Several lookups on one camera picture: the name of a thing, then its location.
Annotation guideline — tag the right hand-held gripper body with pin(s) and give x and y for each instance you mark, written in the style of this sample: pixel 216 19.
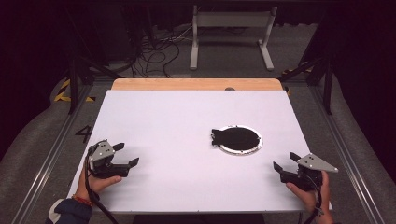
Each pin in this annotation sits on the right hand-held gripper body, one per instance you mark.
pixel 314 163

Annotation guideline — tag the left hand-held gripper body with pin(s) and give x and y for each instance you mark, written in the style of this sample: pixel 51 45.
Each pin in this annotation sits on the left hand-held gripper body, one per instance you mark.
pixel 101 152

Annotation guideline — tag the oval pearl-framed mirror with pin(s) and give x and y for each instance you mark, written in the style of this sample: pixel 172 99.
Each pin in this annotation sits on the oval pearl-framed mirror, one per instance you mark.
pixel 238 139

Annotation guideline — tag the person's right hand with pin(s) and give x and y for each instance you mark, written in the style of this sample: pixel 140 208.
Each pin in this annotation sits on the person's right hand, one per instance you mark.
pixel 311 199

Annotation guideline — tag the person's left hand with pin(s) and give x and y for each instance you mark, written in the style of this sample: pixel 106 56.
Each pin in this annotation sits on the person's left hand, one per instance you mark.
pixel 93 185

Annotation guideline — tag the yellow black floor tape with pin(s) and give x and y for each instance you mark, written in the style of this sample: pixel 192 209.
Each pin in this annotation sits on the yellow black floor tape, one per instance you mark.
pixel 63 93

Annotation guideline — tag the black metal stand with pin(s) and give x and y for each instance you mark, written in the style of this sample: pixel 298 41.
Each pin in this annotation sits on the black metal stand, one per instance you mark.
pixel 327 84
pixel 73 77

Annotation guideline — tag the aluminium floor rail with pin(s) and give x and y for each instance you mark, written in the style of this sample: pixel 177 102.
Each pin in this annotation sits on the aluminium floor rail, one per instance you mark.
pixel 345 149
pixel 53 155

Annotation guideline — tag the white metal table frame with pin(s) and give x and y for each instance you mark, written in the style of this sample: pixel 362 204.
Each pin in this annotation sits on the white metal table frame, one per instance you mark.
pixel 233 20

